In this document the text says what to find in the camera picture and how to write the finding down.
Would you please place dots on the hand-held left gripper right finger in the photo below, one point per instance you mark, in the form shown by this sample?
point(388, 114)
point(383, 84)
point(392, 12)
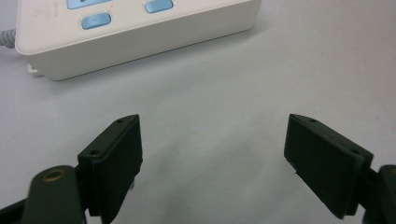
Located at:
point(327, 168)

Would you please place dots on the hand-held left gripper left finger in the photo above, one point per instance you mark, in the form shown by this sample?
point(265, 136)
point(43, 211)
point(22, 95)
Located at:
point(112, 165)

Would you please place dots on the white power strip blue buttons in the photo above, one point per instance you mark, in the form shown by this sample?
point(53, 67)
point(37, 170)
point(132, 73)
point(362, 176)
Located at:
point(124, 40)

